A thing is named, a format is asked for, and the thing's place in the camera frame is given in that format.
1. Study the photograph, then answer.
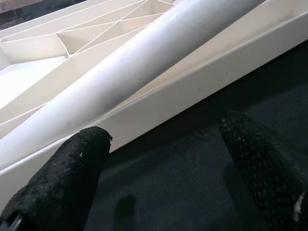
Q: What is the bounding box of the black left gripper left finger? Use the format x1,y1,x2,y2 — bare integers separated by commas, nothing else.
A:
0,127,114,231

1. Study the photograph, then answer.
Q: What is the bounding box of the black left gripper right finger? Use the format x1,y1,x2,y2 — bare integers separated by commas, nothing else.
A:
218,110,308,231

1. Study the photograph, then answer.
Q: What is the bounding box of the white plastic children table top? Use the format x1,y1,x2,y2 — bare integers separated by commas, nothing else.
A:
0,0,308,210

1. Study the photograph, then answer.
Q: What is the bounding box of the white plastic table leg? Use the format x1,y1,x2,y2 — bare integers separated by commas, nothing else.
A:
0,0,267,170

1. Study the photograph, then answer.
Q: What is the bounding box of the black tablecloth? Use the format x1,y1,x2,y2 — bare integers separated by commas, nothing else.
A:
0,0,308,231

